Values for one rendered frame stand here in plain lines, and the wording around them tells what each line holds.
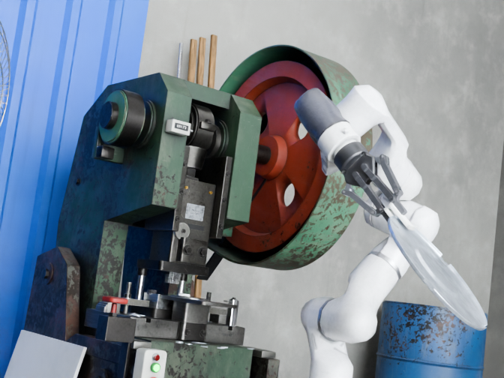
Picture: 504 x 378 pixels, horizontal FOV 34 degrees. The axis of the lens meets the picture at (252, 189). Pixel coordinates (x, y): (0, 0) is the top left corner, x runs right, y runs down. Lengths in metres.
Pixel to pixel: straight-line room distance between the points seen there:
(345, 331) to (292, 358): 2.64
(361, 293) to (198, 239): 0.78
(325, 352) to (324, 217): 0.73
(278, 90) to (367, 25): 2.10
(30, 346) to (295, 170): 1.12
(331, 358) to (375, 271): 0.25
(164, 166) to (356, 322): 0.91
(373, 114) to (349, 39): 3.13
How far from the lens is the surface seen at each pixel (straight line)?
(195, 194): 2.80
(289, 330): 4.70
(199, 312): 2.71
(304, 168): 2.95
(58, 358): 2.87
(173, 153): 2.70
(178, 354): 2.61
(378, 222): 2.28
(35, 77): 3.88
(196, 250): 2.77
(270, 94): 3.21
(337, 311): 2.13
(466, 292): 1.84
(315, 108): 1.90
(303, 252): 2.91
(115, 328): 2.47
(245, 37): 4.57
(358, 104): 1.95
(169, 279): 2.83
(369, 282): 2.20
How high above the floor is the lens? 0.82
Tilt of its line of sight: 7 degrees up
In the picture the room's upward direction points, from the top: 7 degrees clockwise
